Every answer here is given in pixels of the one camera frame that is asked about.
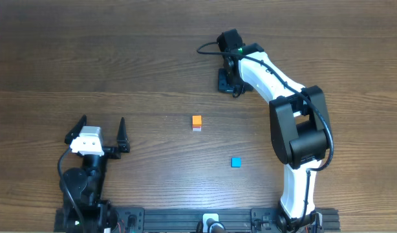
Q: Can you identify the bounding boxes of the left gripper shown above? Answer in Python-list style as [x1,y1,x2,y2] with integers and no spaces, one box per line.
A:
[64,115,131,160]

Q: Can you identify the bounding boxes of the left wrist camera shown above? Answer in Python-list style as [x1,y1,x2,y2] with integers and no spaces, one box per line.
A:
[69,126,105,157]

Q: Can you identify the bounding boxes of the black cable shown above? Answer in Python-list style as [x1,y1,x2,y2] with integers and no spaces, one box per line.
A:
[57,147,87,233]
[196,41,335,227]

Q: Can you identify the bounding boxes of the mounting rail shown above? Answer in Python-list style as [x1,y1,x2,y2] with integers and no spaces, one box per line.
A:
[54,206,341,233]

